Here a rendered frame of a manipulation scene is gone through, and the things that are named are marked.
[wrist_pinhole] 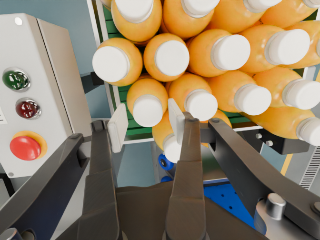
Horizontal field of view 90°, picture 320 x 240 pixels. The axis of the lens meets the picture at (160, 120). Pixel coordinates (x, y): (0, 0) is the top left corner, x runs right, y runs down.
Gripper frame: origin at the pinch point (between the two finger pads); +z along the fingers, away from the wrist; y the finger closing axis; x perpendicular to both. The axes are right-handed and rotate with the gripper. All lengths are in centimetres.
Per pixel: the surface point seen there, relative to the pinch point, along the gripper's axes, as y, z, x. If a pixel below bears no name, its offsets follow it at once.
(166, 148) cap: 2.0, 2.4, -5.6
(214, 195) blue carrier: 12.2, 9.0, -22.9
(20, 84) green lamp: -13.6, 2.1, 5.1
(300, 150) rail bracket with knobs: 34.3, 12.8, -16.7
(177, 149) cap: 3.7, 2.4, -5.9
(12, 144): -17.3, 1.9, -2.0
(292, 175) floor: 145, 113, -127
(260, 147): 91, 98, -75
